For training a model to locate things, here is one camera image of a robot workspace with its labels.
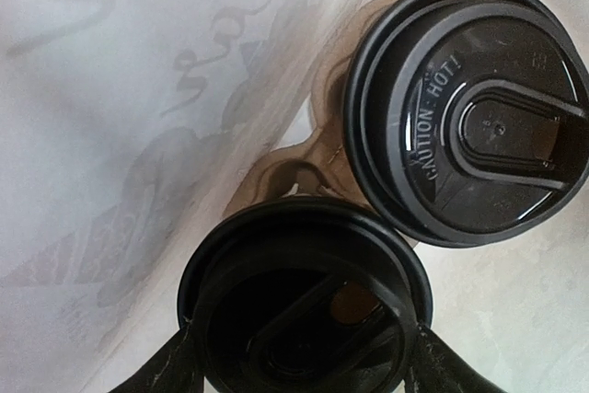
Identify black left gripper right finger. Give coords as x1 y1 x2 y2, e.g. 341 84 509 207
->
404 323 504 393

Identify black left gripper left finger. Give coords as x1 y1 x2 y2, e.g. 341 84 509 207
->
110 323 204 393

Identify black cup lid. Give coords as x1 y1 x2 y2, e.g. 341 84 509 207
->
343 0 588 248
177 197 433 392

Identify brown cardboard cup carrier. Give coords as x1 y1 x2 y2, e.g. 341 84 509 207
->
223 0 398 218

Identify white paper bag pink handles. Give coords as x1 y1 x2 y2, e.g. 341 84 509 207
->
1 0 588 392

